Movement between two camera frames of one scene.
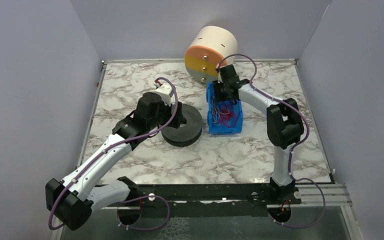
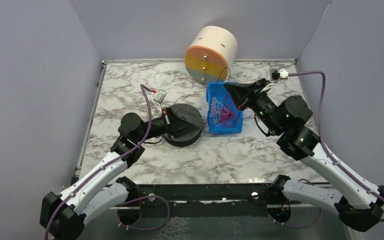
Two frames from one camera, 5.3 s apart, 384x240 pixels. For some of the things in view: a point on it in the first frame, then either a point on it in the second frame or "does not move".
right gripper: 221,91 -> 251,96
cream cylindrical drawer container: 211,46 does not move
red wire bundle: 228,117 does not move
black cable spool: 187,135 does not move
